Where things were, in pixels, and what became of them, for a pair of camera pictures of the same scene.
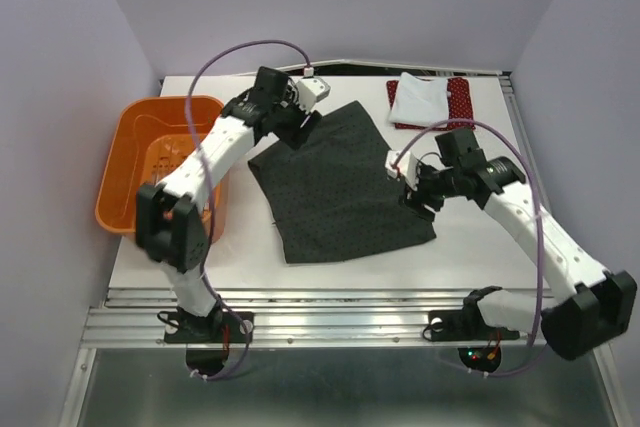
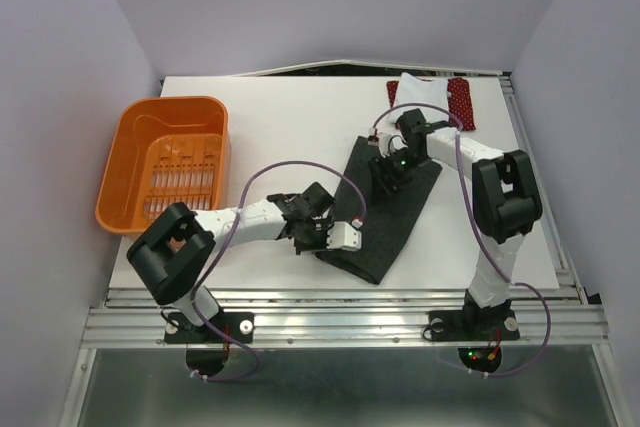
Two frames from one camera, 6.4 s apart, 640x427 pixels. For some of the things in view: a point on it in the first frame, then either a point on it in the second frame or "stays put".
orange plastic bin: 150,139 stays put
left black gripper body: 290,122 -> 314,237
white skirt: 420,102 stays put
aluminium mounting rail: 293,318 stays put
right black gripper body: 433,187 -> 397,166
